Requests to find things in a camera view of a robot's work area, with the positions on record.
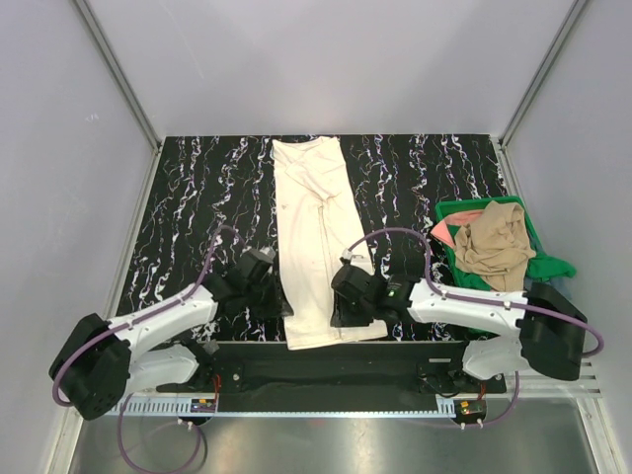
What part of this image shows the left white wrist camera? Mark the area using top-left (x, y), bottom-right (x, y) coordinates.
top-left (261, 247), bottom-right (276, 262)

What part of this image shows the left aluminium frame post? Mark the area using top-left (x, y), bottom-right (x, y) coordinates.
top-left (69, 0), bottom-right (162, 153)

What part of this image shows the right aluminium frame post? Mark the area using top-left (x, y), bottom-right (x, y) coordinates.
top-left (498, 0), bottom-right (593, 150)

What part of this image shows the pink t shirt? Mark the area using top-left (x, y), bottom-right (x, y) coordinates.
top-left (431, 209), bottom-right (483, 249)

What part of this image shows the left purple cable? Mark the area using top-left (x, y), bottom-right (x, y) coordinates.
top-left (51, 225), bottom-right (243, 473)

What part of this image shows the cream white t shirt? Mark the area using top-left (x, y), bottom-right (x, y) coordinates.
top-left (272, 136), bottom-right (387, 351)

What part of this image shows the beige t shirt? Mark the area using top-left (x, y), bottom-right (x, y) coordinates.
top-left (454, 200), bottom-right (536, 292)

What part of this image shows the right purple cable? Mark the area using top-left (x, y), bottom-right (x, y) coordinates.
top-left (345, 227), bottom-right (606, 431)

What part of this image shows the blue grey t shirt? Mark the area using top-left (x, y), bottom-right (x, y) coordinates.
top-left (549, 277), bottom-right (572, 300)

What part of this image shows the white slotted cable duct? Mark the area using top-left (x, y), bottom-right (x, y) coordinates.
top-left (107, 395), bottom-right (478, 420)

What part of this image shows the green plastic bin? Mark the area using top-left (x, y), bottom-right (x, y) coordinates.
top-left (434, 196), bottom-right (575, 337)

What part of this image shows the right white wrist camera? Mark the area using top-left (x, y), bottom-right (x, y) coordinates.
top-left (340, 249), bottom-right (356, 265)

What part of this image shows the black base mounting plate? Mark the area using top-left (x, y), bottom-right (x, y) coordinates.
top-left (163, 342), bottom-right (507, 409)

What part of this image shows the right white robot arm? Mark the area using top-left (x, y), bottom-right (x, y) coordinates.
top-left (331, 264), bottom-right (587, 392)

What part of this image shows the aluminium frame post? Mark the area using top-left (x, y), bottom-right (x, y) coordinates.
top-left (69, 0), bottom-right (162, 153)
top-left (498, 0), bottom-right (593, 150)

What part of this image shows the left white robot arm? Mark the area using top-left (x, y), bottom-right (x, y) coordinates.
top-left (48, 248), bottom-right (291, 421)

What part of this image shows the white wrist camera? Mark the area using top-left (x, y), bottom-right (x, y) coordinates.
top-left (261, 247), bottom-right (276, 262)
top-left (340, 249), bottom-right (356, 265)

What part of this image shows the purple cable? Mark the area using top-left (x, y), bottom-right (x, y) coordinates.
top-left (51, 225), bottom-right (243, 473)
top-left (345, 227), bottom-right (606, 431)

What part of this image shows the green t shirt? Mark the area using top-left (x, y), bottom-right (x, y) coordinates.
top-left (453, 252), bottom-right (577, 290)

